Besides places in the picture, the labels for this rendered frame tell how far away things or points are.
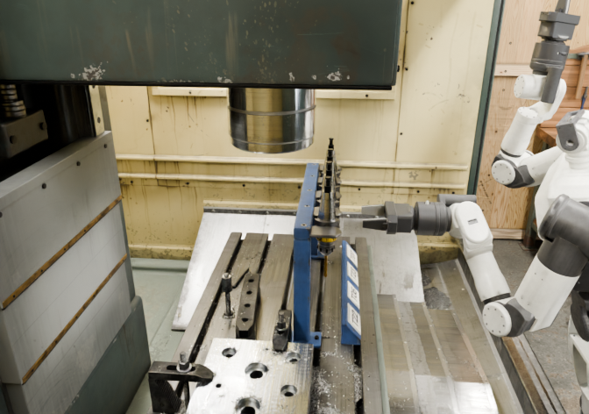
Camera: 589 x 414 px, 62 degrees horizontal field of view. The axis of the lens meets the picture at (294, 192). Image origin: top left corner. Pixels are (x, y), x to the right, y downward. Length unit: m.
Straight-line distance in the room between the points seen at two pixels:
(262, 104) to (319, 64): 0.13
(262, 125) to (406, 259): 1.24
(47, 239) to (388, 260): 1.28
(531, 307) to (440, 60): 1.03
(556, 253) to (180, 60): 0.80
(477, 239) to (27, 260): 0.97
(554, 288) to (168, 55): 0.87
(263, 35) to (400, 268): 1.34
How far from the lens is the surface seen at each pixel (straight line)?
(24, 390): 1.09
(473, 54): 1.94
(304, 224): 1.14
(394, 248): 1.98
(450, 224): 1.30
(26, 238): 1.00
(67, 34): 0.85
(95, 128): 1.22
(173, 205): 2.18
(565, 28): 1.56
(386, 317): 1.68
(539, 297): 1.17
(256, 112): 0.82
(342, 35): 0.75
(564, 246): 1.11
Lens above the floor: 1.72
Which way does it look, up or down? 22 degrees down
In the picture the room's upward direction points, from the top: straight up
